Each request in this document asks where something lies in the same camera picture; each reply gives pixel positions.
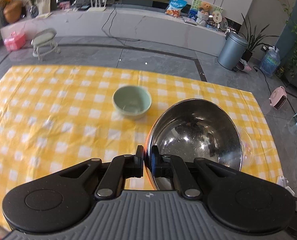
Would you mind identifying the stainless steel bowl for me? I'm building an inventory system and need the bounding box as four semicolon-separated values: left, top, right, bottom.
145;99;242;191

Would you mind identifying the green ceramic bowl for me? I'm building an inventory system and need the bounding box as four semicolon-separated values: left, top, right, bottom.
112;86;152;119

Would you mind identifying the yellow white checkered tablecloth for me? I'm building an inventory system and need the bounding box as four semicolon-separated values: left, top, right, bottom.
0;65;283;229

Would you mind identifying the white dish rack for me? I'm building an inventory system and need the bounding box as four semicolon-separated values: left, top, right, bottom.
276;176;295;196

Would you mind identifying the grey metal trash can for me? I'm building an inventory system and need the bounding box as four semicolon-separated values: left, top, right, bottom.
217;32;248;70

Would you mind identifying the pink space heater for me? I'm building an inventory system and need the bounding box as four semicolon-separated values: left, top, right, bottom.
269;86;287;109

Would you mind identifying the white rolling stool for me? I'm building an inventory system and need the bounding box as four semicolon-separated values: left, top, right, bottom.
31;28;61;61

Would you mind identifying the blue water jug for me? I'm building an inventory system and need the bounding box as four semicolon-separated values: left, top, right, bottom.
259;47;280;77

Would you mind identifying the potted green plant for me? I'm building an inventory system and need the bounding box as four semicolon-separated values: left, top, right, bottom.
238;14;279;62

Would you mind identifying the white wifi router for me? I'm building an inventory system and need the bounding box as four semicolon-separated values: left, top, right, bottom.
87;0;107;12

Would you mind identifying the blue snack bag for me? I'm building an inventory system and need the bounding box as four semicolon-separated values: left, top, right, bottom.
165;0;187;17

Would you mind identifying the teddy bear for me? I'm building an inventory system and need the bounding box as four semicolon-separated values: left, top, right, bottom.
198;2;212;14

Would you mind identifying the pink storage box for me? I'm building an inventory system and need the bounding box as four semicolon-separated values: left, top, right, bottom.
4;31;26;51

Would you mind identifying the brown ceramic vase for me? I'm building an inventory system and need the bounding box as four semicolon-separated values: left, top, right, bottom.
0;0;23;24

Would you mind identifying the black power cable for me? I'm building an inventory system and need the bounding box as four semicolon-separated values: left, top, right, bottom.
101;7;141;42

